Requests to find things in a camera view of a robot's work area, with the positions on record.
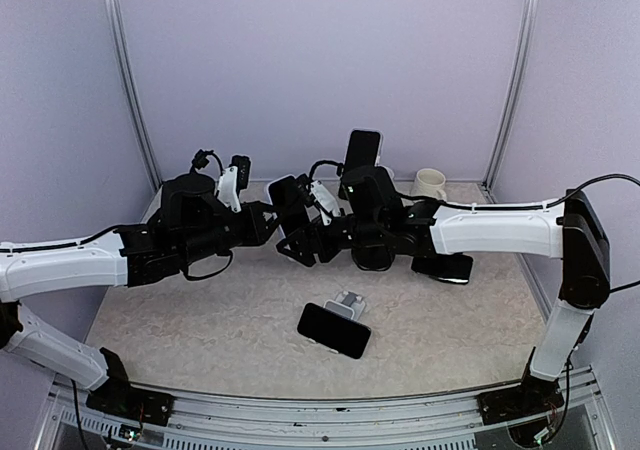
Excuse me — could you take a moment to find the black phone lying flat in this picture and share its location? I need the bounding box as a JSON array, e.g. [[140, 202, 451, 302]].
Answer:
[[411, 254, 473, 285]]

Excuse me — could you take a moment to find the black camera cable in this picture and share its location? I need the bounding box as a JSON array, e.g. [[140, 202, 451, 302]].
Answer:
[[309, 159, 346, 181], [189, 149, 226, 176]]

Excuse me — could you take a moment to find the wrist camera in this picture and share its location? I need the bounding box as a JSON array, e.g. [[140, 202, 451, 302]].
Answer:
[[216, 155, 251, 213], [296, 174, 342, 226]]

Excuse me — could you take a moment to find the phone on tall stand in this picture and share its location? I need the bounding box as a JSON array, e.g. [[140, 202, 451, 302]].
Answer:
[[344, 129, 382, 172]]

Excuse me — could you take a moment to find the grey folding phone stand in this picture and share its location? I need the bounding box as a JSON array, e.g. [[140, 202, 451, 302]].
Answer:
[[323, 291, 366, 321]]

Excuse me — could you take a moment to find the tall black phone stand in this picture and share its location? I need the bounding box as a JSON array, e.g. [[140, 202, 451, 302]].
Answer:
[[340, 164, 399, 272]]

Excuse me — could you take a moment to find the left black camera cable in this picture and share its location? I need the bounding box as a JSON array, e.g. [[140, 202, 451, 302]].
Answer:
[[189, 149, 226, 176]]

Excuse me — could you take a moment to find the cream ceramic mug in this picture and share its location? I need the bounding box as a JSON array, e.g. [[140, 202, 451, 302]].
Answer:
[[410, 168, 447, 200]]

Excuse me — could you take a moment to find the right black camera cable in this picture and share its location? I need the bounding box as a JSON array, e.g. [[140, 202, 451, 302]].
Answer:
[[309, 159, 346, 181]]

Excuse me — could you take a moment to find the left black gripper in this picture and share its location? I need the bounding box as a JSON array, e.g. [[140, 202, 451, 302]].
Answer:
[[178, 199, 286, 264]]

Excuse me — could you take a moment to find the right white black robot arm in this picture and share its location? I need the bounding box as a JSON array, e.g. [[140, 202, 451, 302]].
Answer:
[[265, 165, 611, 414]]

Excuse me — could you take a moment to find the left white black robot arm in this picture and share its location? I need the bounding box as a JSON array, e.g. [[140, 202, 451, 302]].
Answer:
[[1, 168, 281, 415]]

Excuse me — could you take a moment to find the left aluminium frame post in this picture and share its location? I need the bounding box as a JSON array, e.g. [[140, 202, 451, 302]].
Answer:
[[104, 0, 162, 190]]

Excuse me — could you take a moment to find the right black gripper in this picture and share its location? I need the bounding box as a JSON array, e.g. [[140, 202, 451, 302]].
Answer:
[[276, 213, 385, 267]]

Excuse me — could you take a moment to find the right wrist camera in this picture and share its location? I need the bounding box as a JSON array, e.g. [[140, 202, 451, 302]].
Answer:
[[296, 174, 342, 226]]

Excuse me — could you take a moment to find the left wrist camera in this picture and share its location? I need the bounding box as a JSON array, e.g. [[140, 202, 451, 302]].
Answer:
[[216, 155, 251, 213]]

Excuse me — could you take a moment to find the right aluminium frame post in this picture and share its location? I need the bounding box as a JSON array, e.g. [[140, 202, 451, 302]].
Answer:
[[482, 0, 539, 194]]

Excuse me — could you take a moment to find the front aluminium rail base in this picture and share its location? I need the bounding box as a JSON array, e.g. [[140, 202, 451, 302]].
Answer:
[[34, 364, 616, 450]]

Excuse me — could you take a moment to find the blue phone on grey stand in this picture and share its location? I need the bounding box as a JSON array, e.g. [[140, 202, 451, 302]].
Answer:
[[297, 303, 372, 359]]

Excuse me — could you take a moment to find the aluminium frame post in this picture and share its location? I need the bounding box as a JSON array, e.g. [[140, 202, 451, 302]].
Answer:
[[482, 0, 539, 194], [104, 0, 162, 190]]

